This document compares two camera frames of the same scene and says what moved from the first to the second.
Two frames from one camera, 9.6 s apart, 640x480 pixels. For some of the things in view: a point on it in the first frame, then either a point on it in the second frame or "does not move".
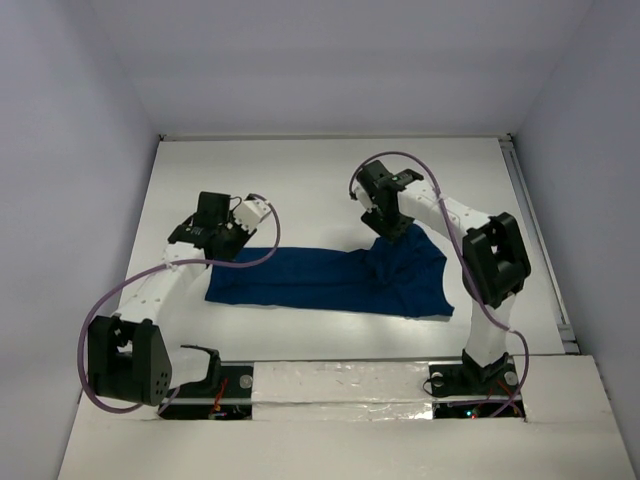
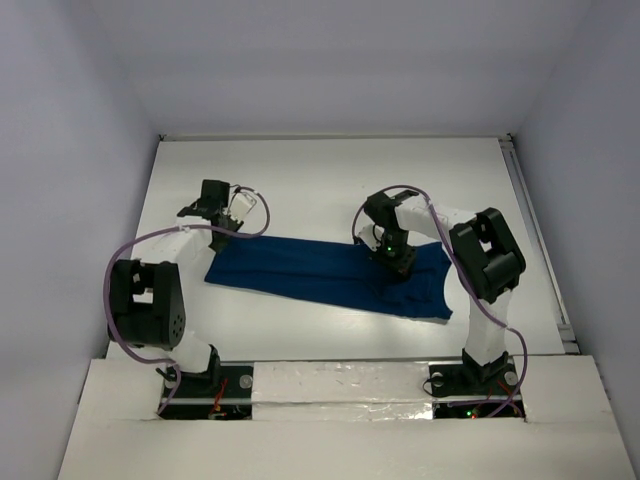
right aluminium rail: (543, 252) does not move
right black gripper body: (389, 223) → (395, 250)
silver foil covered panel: (341, 391) does not move
